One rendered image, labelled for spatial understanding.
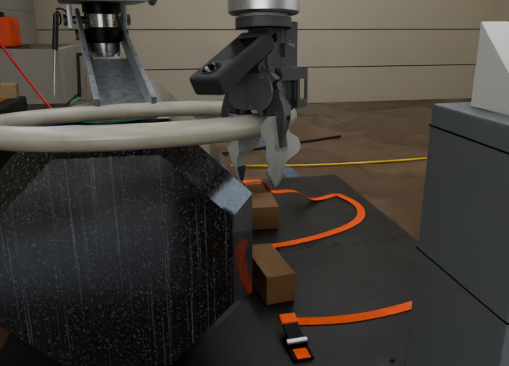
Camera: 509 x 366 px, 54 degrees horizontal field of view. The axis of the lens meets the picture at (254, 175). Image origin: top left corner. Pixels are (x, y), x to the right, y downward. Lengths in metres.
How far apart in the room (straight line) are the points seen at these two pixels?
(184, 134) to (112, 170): 0.78
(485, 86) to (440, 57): 6.49
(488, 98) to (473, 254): 0.38
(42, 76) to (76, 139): 4.03
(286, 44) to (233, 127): 0.14
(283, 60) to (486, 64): 0.78
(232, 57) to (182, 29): 6.14
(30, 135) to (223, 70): 0.23
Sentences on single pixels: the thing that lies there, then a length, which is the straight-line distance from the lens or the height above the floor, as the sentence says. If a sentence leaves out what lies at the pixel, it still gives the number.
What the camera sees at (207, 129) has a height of 0.93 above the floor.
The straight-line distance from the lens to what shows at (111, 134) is 0.57.
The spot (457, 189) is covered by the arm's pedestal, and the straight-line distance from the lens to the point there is 1.34.
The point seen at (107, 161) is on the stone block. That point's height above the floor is 0.71.
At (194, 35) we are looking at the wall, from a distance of 6.74.
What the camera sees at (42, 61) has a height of 0.76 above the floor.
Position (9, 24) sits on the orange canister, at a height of 1.05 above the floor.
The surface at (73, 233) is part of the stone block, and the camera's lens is 1.42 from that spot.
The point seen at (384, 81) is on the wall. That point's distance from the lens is 7.48.
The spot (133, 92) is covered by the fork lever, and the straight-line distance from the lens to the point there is 1.16.
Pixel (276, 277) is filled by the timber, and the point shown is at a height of 0.13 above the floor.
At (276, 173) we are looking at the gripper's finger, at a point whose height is 0.87.
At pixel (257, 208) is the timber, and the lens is 2.59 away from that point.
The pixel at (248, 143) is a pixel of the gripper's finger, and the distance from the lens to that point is 0.69.
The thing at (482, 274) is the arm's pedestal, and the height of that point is 0.49.
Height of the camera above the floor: 1.05
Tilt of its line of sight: 17 degrees down
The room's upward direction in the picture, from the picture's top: straight up
